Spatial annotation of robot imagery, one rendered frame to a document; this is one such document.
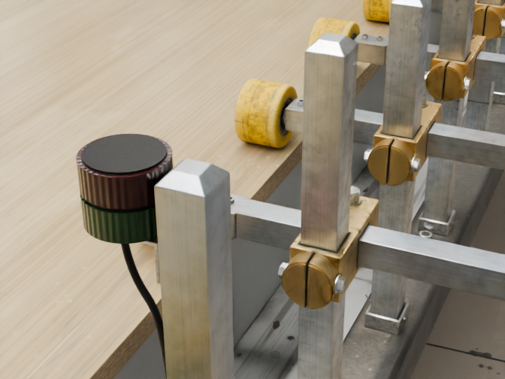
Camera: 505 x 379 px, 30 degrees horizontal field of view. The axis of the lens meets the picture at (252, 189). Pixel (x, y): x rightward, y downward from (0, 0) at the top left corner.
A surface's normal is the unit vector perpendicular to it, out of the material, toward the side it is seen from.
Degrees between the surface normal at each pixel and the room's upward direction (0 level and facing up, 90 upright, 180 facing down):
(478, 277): 90
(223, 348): 90
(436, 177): 90
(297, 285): 90
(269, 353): 0
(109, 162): 0
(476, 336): 0
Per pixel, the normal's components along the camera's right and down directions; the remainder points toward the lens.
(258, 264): 0.91, 0.19
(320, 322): -0.40, 0.45
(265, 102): -0.30, -0.26
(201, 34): 0.00, -0.87
